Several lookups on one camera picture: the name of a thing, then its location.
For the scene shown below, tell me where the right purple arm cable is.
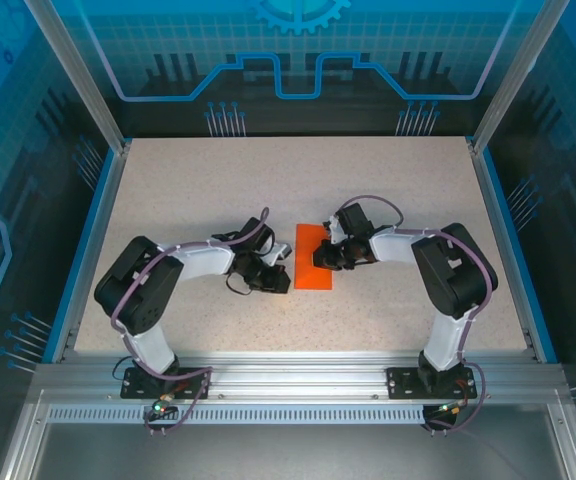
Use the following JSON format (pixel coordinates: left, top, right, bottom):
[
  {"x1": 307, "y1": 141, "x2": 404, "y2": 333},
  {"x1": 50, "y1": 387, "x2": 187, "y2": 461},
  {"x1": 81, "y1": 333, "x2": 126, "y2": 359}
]
[{"x1": 340, "y1": 195, "x2": 495, "y2": 436}]

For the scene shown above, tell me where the right aluminium frame post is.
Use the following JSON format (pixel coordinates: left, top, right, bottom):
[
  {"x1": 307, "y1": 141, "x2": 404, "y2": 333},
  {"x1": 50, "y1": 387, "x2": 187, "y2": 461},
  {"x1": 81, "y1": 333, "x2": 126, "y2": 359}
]
[{"x1": 467, "y1": 0, "x2": 572, "y2": 155}]

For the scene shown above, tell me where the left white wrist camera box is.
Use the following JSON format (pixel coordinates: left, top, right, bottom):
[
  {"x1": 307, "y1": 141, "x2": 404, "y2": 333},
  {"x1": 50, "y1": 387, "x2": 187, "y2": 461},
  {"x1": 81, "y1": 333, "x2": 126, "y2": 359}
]
[{"x1": 265, "y1": 241, "x2": 294, "y2": 265}]

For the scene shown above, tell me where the aluminium mounting beam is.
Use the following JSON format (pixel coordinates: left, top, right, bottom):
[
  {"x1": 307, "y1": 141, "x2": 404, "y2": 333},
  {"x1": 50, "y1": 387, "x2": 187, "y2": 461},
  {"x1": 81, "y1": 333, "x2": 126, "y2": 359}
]
[{"x1": 32, "y1": 349, "x2": 567, "y2": 407}]

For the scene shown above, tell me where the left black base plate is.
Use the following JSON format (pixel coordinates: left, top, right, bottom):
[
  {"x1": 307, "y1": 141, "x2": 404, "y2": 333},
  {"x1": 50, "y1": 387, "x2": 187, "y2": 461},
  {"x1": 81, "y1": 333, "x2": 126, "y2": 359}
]
[{"x1": 120, "y1": 366, "x2": 213, "y2": 401}]

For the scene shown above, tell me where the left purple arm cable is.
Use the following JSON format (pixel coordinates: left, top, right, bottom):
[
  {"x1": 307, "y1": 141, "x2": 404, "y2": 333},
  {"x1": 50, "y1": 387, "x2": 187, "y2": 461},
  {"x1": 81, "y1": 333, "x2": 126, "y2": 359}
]
[{"x1": 110, "y1": 206, "x2": 271, "y2": 435}]

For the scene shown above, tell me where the grey metal sheet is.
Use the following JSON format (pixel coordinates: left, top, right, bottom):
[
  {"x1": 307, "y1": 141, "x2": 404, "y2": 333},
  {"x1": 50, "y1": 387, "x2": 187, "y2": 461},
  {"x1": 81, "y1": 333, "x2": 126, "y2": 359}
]
[{"x1": 32, "y1": 423, "x2": 569, "y2": 480}]

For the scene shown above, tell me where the orange paper sheet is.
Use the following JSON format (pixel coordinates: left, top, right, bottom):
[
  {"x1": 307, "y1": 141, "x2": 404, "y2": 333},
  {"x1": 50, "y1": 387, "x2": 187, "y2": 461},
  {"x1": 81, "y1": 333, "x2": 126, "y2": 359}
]
[{"x1": 292, "y1": 223, "x2": 336, "y2": 292}]

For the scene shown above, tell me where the aluminium side rail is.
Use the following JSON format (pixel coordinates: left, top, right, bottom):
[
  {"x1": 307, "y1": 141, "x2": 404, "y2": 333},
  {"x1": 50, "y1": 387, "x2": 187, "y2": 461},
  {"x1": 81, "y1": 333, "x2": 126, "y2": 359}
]
[
  {"x1": 470, "y1": 149, "x2": 559, "y2": 364},
  {"x1": 42, "y1": 144, "x2": 132, "y2": 364}
]

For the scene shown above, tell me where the left aluminium frame post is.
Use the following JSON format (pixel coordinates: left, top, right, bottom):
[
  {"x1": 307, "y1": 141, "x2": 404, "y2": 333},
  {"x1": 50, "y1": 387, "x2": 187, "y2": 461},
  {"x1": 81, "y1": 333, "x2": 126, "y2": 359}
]
[{"x1": 22, "y1": 0, "x2": 134, "y2": 154}]

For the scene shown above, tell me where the right aluminium side rail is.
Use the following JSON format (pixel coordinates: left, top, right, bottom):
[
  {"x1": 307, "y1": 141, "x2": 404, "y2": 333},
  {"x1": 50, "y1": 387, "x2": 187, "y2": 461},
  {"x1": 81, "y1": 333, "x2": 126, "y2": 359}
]
[{"x1": 470, "y1": 149, "x2": 559, "y2": 364}]

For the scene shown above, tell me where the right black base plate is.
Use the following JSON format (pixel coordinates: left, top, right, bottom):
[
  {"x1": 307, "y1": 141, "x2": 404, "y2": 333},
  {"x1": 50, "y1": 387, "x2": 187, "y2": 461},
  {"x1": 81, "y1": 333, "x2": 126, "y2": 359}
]
[{"x1": 386, "y1": 366, "x2": 479, "y2": 401}]

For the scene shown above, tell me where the left aluminium side rail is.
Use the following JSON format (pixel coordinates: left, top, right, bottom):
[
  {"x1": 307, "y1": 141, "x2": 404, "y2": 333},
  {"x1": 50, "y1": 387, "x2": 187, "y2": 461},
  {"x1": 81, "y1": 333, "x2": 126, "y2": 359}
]
[{"x1": 42, "y1": 144, "x2": 132, "y2": 364}]

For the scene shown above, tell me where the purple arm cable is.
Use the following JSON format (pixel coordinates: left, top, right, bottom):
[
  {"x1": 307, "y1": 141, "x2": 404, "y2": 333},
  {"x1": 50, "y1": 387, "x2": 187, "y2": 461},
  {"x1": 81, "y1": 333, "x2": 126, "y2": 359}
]
[
  {"x1": 340, "y1": 195, "x2": 495, "y2": 436},
  {"x1": 110, "y1": 206, "x2": 271, "y2": 435}
]

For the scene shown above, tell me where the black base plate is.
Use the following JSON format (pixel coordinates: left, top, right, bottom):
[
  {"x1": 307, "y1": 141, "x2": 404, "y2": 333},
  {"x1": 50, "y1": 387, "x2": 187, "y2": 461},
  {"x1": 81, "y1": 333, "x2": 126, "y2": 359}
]
[
  {"x1": 120, "y1": 366, "x2": 213, "y2": 401},
  {"x1": 386, "y1": 366, "x2": 479, "y2": 401}
]

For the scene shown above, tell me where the slotted grey cable duct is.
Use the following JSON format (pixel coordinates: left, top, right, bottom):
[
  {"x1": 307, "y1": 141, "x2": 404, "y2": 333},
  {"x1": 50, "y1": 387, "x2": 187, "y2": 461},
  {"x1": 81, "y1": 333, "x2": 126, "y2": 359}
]
[{"x1": 45, "y1": 405, "x2": 432, "y2": 426}]

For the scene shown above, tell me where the cable connector with orange tag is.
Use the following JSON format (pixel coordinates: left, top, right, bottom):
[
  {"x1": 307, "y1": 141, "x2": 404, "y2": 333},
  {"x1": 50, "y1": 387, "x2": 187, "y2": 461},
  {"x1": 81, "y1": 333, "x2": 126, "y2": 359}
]
[{"x1": 432, "y1": 399, "x2": 471, "y2": 417}]

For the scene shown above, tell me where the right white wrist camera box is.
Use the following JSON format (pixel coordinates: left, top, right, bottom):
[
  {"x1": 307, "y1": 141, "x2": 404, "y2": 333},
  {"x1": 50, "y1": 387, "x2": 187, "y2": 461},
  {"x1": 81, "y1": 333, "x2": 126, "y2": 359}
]
[{"x1": 321, "y1": 214, "x2": 346, "y2": 246}]

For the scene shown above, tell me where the thin black base cable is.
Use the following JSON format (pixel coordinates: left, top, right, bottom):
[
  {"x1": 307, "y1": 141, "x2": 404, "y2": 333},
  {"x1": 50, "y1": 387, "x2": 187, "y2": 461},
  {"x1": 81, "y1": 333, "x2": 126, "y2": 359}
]
[{"x1": 111, "y1": 355, "x2": 137, "y2": 386}]

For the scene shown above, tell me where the cable connector with green light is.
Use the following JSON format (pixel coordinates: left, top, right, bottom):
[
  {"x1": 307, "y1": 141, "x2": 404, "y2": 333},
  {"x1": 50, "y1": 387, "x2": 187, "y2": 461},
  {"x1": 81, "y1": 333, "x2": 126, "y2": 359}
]
[{"x1": 148, "y1": 392, "x2": 178, "y2": 420}]

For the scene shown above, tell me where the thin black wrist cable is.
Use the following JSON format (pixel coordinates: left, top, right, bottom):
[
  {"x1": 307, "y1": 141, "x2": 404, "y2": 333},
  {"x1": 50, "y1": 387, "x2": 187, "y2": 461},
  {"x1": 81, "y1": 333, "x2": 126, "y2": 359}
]
[{"x1": 225, "y1": 272, "x2": 254, "y2": 297}]

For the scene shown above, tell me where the aluminium lower frame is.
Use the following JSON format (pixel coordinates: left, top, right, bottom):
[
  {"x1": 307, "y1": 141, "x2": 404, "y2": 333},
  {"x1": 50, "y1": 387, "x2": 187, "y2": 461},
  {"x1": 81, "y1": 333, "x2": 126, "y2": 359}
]
[{"x1": 0, "y1": 388, "x2": 576, "y2": 480}]

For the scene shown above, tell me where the aluminium frame post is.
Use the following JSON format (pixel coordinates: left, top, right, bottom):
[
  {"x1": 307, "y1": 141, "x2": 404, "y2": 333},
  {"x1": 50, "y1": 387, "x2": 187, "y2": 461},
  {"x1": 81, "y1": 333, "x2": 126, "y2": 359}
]
[
  {"x1": 467, "y1": 0, "x2": 572, "y2": 155},
  {"x1": 22, "y1": 0, "x2": 134, "y2": 154}
]

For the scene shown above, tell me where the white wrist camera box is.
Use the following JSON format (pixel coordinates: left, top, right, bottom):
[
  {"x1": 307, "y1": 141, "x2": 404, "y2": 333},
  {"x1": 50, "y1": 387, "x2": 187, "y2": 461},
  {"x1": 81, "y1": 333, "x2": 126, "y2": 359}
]
[
  {"x1": 321, "y1": 214, "x2": 346, "y2": 246},
  {"x1": 265, "y1": 241, "x2": 294, "y2": 265}
]

